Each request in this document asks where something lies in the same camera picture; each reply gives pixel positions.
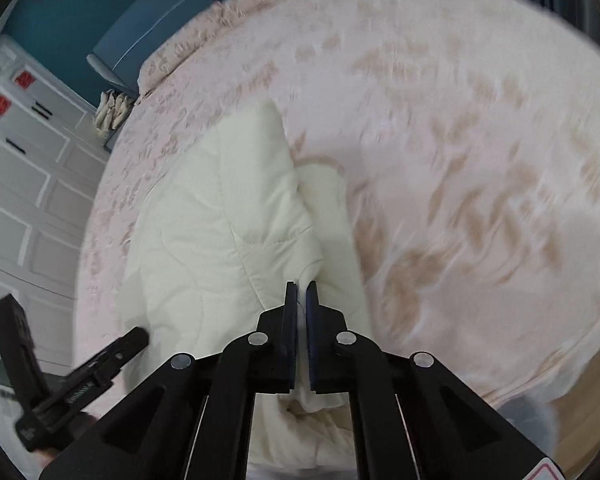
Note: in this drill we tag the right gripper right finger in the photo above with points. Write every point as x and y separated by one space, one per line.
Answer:
412 417

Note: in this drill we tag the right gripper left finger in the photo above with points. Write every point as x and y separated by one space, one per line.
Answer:
191 418

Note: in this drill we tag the cream quilted coat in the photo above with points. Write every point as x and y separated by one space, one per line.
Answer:
224 231

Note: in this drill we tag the person's left hand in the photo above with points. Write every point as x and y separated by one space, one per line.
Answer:
58 442

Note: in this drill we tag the grey slipper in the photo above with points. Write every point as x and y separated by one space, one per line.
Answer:
536 420

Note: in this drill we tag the white wardrobe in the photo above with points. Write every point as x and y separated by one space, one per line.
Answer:
51 162

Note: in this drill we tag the pink floral bed cover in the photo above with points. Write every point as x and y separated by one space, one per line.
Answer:
469 132

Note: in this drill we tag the beige plush toy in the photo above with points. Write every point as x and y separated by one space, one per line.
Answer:
114 108

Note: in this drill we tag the teal headboard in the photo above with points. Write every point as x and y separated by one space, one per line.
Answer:
140 30

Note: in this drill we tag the pink floral pillow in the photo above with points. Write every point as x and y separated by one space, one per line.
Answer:
197 33

